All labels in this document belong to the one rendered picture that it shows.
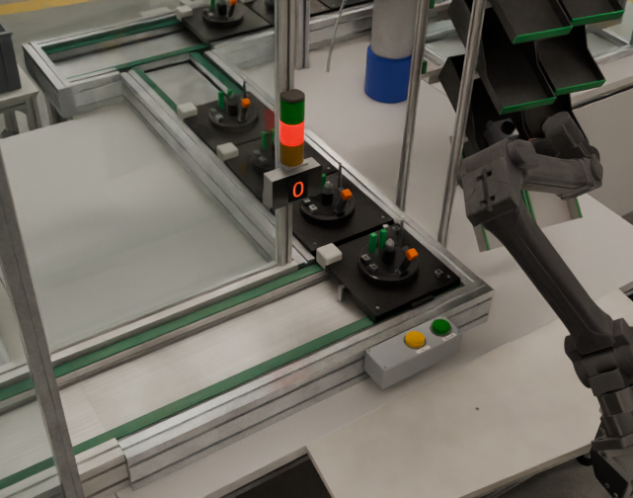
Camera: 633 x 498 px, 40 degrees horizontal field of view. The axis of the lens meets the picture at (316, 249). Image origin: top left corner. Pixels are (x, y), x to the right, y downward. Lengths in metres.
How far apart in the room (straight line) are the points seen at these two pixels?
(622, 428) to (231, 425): 0.74
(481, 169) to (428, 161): 1.24
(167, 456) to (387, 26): 1.53
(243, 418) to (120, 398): 0.25
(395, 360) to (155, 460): 0.52
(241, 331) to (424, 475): 0.50
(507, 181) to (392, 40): 1.49
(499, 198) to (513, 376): 0.75
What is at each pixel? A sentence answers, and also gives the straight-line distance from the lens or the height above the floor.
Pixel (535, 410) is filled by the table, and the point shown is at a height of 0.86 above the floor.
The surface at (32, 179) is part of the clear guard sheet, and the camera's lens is 1.61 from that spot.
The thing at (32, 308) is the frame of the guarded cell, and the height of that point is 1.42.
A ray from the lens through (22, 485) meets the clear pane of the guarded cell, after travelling 1.56.
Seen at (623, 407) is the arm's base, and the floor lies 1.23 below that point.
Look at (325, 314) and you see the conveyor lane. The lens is 1.95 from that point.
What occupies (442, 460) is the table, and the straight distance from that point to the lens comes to 1.79.
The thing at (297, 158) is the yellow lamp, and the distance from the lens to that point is 1.79.
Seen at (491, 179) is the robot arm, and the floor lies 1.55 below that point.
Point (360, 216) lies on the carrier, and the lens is 2.14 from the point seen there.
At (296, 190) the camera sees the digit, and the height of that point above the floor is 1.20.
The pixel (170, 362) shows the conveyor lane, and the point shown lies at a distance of 1.87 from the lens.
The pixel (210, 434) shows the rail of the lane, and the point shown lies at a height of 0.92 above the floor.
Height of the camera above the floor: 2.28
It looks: 40 degrees down
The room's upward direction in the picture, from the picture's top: 2 degrees clockwise
